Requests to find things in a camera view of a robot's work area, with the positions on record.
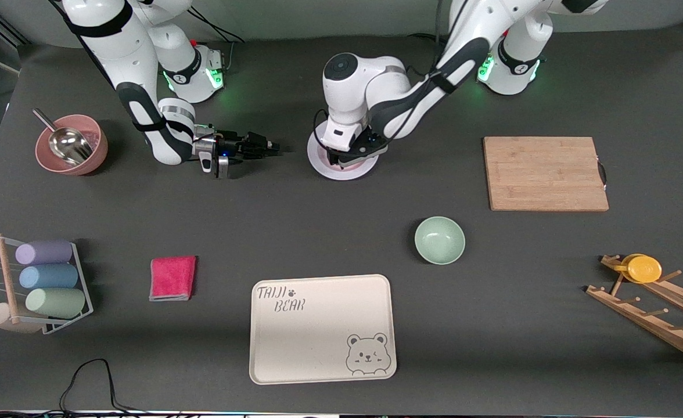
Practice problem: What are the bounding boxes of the wooden cutting board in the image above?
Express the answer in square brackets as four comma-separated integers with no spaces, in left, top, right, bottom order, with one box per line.
[483,136,610,212]

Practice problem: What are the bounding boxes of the pink folded cloth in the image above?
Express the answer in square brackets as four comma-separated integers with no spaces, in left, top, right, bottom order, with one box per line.
[149,255,197,302]

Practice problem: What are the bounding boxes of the white wire cup holder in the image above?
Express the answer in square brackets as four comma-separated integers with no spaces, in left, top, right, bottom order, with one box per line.
[0,233,94,336]

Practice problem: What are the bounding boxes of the wooden peg cup rack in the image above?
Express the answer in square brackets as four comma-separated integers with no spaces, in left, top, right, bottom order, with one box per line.
[585,254,683,366]

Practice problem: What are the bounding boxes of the purple cup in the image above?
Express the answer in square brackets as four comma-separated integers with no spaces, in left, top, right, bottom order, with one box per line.
[15,239,74,266]

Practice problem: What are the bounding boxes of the thin black looped cable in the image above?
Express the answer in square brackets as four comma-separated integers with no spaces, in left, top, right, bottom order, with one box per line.
[59,358,145,416]

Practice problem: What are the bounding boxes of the cream tray with bear print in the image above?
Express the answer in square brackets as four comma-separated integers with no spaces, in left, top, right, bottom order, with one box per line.
[249,274,397,385]

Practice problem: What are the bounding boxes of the pale green bowl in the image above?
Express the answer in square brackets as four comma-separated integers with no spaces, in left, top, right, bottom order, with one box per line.
[414,216,466,265]

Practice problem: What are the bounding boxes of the yellow cup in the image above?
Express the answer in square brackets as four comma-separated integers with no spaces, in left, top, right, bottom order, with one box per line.
[620,254,663,284]

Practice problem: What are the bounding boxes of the white round plate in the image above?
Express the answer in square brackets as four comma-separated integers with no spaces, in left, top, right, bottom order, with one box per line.
[307,125,380,181]

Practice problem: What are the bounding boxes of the green cup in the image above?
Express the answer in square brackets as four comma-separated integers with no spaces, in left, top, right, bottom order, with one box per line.
[25,287,87,319]

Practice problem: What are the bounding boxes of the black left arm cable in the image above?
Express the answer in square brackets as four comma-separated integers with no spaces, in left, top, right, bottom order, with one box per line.
[312,109,329,153]

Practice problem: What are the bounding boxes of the pink bowl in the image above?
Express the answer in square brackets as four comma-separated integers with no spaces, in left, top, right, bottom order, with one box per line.
[35,114,109,176]

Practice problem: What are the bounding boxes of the metal scoop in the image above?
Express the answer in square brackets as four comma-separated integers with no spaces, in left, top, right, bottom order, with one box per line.
[33,108,94,167]

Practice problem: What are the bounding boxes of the blue cup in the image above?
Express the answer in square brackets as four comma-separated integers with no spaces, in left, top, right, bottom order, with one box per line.
[19,264,79,290]

